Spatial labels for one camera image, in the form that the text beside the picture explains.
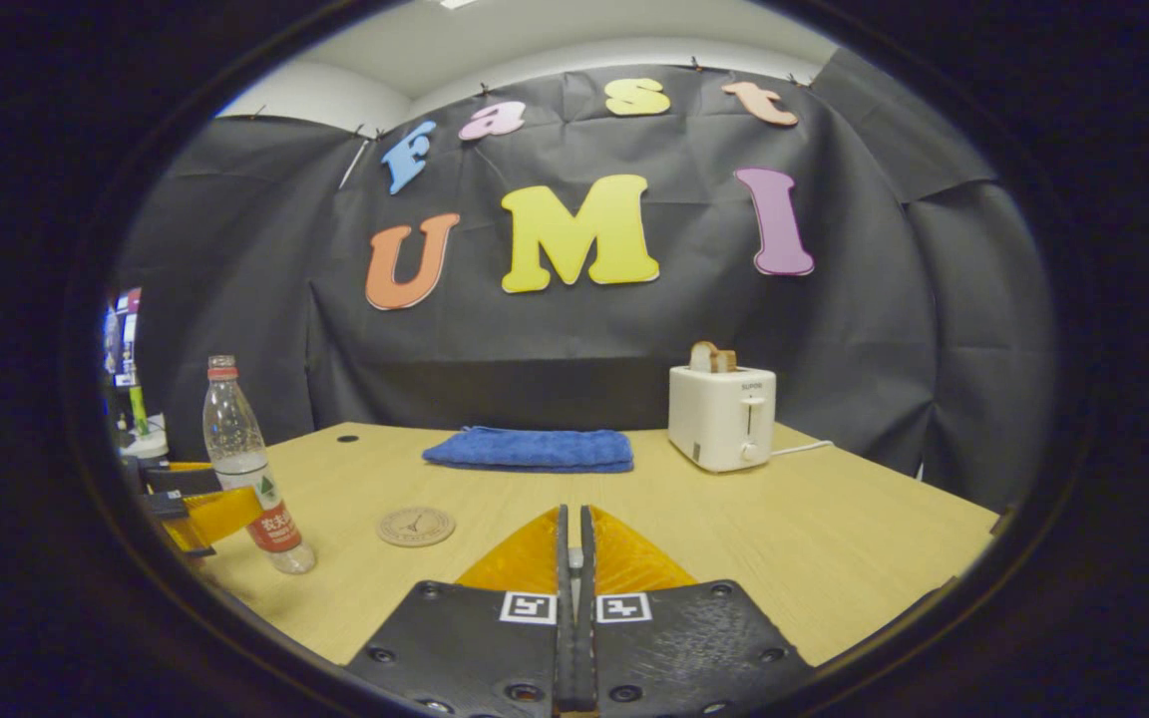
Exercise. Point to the white toaster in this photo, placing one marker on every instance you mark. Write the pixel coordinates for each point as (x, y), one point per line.
(719, 414)

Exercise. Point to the white side table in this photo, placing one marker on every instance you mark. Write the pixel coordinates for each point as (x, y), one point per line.
(146, 446)

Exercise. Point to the black backdrop cloth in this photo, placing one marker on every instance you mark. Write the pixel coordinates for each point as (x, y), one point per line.
(555, 339)

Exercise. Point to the clear water bottle red label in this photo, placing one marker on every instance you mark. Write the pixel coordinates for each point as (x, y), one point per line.
(235, 439)

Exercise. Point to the toast slice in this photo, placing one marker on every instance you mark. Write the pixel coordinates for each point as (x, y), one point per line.
(709, 357)

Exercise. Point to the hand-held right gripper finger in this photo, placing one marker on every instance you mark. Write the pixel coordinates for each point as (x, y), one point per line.
(564, 618)
(586, 618)

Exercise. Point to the computer monitor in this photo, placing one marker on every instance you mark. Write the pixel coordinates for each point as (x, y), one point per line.
(123, 339)

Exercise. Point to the blue folded towel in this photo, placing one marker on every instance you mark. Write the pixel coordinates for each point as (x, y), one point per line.
(535, 449)

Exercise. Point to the round wooden coaster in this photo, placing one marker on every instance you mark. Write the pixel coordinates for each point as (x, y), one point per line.
(416, 527)

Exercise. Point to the green bottle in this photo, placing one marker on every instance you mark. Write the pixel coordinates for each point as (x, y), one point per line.
(139, 409)

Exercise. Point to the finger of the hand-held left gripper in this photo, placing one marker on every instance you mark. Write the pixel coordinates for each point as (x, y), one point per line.
(186, 480)
(220, 514)

